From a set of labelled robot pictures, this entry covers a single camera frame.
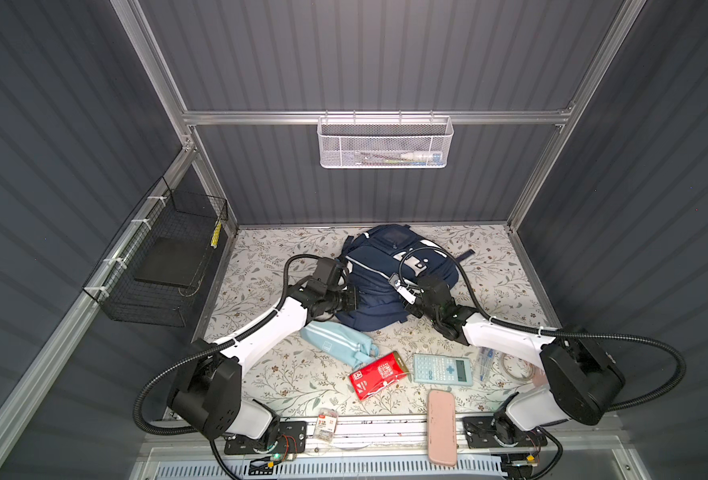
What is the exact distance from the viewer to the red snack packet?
82cm

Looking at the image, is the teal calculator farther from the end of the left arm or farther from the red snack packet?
the end of the left arm

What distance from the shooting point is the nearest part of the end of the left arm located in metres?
0.62

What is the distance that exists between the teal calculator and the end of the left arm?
29 centimetres

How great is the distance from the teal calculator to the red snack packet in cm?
4

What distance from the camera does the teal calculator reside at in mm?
825
